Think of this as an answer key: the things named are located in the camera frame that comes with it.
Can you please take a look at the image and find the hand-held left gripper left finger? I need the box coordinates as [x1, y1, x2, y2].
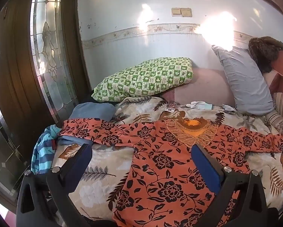
[16, 143, 93, 227]

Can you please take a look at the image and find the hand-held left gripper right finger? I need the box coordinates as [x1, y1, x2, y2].
[191, 143, 280, 227]

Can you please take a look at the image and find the orange floral shirt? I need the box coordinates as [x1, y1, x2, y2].
[59, 117, 283, 227]

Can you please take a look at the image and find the leaf print blanket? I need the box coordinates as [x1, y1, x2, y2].
[52, 97, 283, 227]

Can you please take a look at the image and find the blue striped shirt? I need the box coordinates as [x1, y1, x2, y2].
[31, 125, 62, 174]

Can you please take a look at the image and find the folded blue cloth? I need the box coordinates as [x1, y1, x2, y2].
[58, 102, 116, 147]

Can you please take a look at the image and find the small white and green cloth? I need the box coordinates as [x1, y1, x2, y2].
[187, 101, 213, 110]

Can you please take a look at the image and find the small blister pack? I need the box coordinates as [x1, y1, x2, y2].
[165, 101, 178, 113]

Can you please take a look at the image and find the reddish wooden headboard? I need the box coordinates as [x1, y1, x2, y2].
[269, 51, 283, 95]

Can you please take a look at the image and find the light grey pillow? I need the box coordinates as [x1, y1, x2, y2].
[211, 45, 275, 116]

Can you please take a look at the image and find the pink cushion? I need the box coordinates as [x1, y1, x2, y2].
[160, 67, 237, 107]

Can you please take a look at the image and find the brown fuzzy blanket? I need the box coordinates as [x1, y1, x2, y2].
[248, 36, 283, 74]

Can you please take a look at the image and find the green checkered pillow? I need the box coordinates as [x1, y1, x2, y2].
[91, 57, 194, 101]

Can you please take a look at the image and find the wooden door with stained glass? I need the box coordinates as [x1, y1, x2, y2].
[0, 0, 92, 208]

